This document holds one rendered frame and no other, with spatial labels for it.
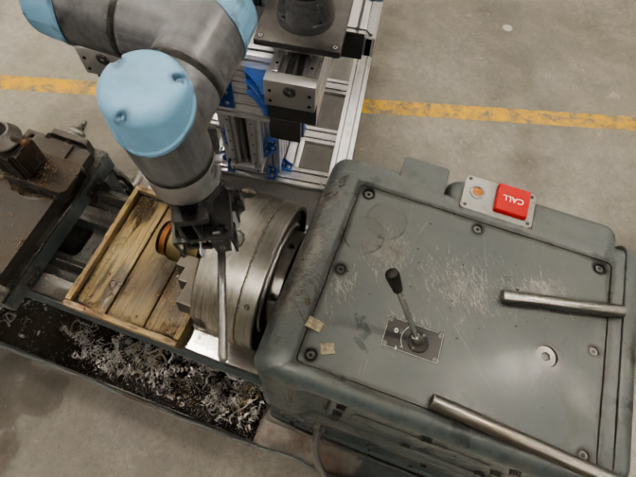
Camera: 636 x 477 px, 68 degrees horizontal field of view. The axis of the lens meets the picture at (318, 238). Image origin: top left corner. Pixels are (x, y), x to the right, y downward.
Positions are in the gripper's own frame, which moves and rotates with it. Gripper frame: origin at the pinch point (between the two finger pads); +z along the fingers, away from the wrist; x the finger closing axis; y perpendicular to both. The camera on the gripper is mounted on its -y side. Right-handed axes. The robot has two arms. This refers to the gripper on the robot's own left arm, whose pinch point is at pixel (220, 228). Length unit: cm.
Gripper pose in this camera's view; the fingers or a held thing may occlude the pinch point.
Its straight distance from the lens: 72.2
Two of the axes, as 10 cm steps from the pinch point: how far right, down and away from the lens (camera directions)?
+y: 1.3, 9.3, -3.5
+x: 9.9, -1.2, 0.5
